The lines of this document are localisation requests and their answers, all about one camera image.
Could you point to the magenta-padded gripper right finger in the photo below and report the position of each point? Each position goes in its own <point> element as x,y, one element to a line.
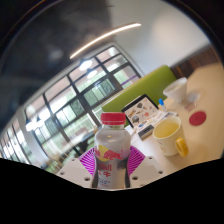
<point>146,171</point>

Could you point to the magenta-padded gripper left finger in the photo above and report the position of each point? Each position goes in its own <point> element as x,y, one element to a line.
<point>75,173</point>

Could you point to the red-capped drink bottle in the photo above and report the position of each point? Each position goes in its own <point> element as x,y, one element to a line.
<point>111,156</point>

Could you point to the small dark box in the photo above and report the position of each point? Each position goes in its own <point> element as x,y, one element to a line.
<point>146,132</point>

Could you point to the sticker-covered black tablet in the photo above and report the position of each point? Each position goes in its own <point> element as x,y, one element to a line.
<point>140,110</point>

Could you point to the dark-framed grid window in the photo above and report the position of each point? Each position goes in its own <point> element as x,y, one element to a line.
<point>66,110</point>

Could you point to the small blue-capped bottle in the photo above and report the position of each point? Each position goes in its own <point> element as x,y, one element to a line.
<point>162,105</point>

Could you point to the flat round red coaster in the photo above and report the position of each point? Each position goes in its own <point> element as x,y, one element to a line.
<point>197,118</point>

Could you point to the green upholstered bench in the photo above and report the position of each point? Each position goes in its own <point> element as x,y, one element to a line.
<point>146,86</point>

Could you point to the white bowl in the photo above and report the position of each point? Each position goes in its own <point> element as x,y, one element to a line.
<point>175,90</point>

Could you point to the black pendant lamps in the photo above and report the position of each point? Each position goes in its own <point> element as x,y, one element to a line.
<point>85,65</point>

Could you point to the curved linear ceiling light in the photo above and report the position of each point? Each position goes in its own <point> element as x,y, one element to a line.
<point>103,36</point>

